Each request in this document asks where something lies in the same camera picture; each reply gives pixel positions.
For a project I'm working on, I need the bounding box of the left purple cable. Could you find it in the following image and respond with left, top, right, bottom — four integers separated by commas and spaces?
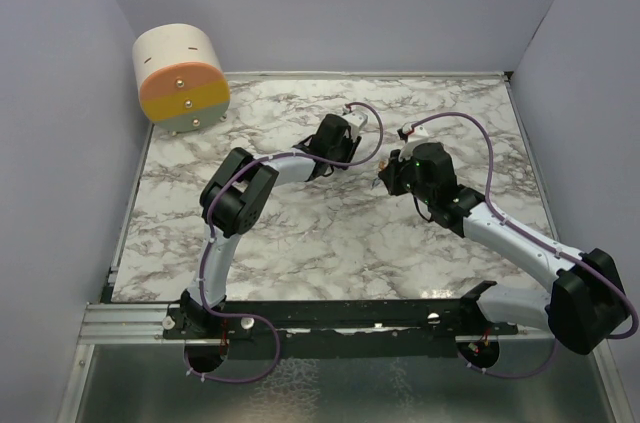
198, 102, 385, 386

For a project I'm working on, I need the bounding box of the aluminium extrusion frame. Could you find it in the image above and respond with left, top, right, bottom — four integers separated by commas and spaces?
79, 305, 174, 344

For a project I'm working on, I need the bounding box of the black mounting rail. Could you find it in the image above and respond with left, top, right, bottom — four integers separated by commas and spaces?
163, 298, 517, 360

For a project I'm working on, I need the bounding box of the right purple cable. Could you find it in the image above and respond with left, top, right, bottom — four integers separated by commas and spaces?
405, 112, 640, 378

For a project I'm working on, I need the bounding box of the pastel three-drawer cylinder box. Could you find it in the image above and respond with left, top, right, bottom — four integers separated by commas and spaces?
132, 23, 231, 133

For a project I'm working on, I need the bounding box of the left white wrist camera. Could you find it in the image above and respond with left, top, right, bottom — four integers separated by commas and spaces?
342, 110, 368, 140

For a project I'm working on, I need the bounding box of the purple cable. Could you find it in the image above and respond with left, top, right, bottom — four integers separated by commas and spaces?
198, 102, 385, 386
405, 112, 640, 378

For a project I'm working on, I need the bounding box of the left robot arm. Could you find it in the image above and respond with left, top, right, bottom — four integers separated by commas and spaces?
180, 111, 367, 338

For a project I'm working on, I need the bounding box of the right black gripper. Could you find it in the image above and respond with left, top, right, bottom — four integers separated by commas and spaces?
379, 147, 435, 205

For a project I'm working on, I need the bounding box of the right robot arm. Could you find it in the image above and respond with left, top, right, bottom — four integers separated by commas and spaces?
378, 142, 631, 355

